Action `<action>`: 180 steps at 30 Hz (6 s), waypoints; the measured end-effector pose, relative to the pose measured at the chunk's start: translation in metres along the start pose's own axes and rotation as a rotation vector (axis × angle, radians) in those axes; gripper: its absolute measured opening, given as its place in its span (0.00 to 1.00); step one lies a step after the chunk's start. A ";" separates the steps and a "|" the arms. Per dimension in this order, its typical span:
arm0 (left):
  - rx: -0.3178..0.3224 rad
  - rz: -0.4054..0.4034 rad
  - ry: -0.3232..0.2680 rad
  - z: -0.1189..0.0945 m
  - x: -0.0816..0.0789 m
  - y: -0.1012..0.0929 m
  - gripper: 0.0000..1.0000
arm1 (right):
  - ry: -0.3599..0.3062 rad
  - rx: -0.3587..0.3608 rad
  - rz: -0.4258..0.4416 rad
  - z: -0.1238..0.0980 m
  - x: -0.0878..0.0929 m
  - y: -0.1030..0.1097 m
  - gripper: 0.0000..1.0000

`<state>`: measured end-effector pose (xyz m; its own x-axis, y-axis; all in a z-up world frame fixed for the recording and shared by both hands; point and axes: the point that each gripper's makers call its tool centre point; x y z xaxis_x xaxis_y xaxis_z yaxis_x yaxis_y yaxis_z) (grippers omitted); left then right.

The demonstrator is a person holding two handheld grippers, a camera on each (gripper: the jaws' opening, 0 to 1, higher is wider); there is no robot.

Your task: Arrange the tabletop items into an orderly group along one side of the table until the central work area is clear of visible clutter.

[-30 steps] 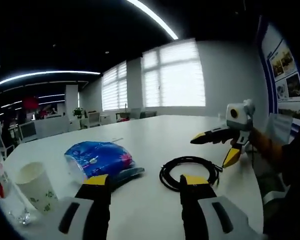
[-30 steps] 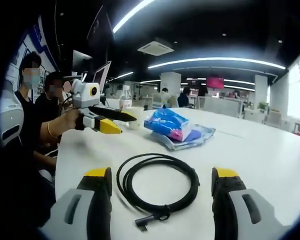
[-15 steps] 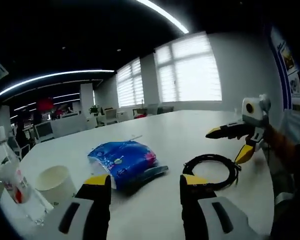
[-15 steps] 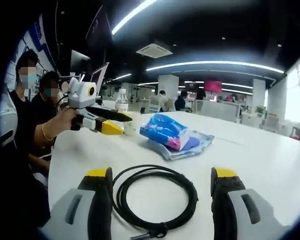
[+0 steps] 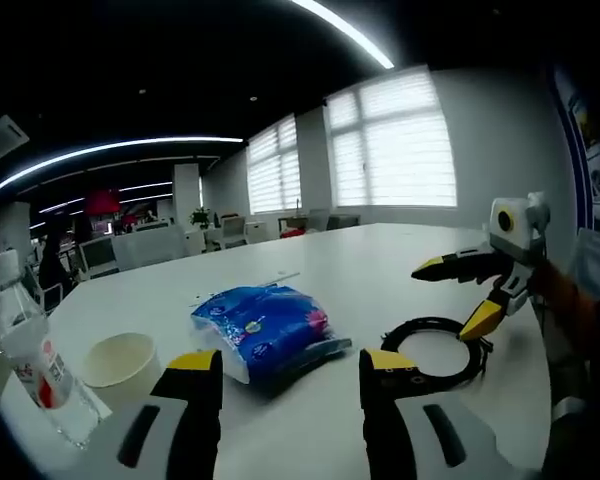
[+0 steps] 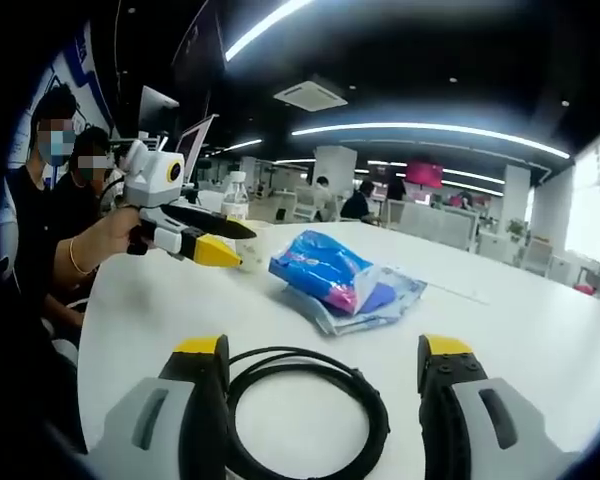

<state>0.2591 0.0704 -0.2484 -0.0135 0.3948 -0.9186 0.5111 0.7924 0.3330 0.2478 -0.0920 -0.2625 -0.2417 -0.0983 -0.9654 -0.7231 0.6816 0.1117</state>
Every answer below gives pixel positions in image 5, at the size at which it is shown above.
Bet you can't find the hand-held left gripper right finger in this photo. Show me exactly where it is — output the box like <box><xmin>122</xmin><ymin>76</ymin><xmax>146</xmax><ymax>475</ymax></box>
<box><xmin>358</xmin><ymin>348</ymin><xmax>499</xmax><ymax>480</ymax></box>

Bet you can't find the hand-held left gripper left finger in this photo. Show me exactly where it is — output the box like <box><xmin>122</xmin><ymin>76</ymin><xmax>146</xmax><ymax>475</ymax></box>
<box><xmin>87</xmin><ymin>349</ymin><xmax>225</xmax><ymax>480</ymax></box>

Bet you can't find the black cable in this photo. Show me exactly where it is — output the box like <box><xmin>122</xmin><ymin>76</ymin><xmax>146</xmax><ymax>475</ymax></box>
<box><xmin>379</xmin><ymin>315</ymin><xmax>496</xmax><ymax>395</ymax></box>

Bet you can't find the white paper cup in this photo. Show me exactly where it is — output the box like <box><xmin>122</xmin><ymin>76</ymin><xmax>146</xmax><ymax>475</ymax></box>
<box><xmin>82</xmin><ymin>332</ymin><xmax>162</xmax><ymax>401</ymax></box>

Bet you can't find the blue tissue pack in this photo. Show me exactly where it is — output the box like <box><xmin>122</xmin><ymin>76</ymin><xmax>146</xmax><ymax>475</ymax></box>
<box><xmin>189</xmin><ymin>284</ymin><xmax>354</xmax><ymax>386</ymax></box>

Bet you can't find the clear plastic water bottle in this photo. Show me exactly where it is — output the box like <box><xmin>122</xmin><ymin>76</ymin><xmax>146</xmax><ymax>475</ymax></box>
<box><xmin>0</xmin><ymin>248</ymin><xmax>114</xmax><ymax>450</ymax></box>

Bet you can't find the white table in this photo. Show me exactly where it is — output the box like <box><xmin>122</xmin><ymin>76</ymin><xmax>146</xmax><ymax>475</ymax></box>
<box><xmin>0</xmin><ymin>222</ymin><xmax>554</xmax><ymax>480</ymax></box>

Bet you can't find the window with white blinds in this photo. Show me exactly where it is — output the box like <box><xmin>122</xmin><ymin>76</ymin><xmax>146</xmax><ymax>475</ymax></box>
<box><xmin>324</xmin><ymin>68</ymin><xmax>457</xmax><ymax>209</ymax></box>
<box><xmin>246</xmin><ymin>115</ymin><xmax>302</xmax><ymax>215</ymax></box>

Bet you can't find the row of office chairs and desks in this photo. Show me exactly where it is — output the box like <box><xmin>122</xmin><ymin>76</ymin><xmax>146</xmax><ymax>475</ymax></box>
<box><xmin>0</xmin><ymin>212</ymin><xmax>361</xmax><ymax>301</ymax></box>

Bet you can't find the potted green plant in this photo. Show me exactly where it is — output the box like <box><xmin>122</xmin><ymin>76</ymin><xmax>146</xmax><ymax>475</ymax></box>
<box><xmin>188</xmin><ymin>205</ymin><xmax>213</xmax><ymax>231</ymax></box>

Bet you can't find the red hanging sign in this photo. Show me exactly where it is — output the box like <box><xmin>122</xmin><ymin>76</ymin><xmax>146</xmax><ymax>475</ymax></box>
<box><xmin>86</xmin><ymin>188</ymin><xmax>122</xmax><ymax>217</ymax></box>

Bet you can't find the long ceiling light strip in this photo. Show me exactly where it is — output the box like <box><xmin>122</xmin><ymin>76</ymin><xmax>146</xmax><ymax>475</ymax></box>
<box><xmin>0</xmin><ymin>134</ymin><xmax>245</xmax><ymax>204</ymax></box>

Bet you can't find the ceiling air conditioner unit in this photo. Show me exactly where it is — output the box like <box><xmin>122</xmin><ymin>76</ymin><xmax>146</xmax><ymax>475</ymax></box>
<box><xmin>0</xmin><ymin>114</ymin><xmax>31</xmax><ymax>162</ymax></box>

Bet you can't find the blue and white wall poster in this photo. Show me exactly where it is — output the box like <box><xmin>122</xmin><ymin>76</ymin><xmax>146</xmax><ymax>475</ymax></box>
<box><xmin>549</xmin><ymin>64</ymin><xmax>600</xmax><ymax>221</ymax></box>

